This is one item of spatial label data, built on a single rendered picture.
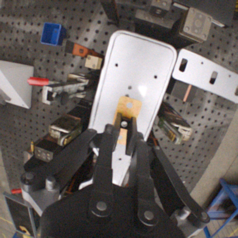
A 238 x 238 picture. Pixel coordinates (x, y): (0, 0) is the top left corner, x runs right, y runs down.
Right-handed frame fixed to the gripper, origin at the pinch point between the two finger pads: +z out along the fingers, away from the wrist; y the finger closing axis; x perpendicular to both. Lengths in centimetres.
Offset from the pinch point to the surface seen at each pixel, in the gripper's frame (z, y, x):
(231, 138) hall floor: 127, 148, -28
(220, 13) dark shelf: 25.1, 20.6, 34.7
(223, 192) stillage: 108, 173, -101
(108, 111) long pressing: 28.6, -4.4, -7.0
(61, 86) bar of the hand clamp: 10.4, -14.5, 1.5
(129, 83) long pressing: 28.5, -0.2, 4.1
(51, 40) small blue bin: 59, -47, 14
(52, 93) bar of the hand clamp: 8.2, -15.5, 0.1
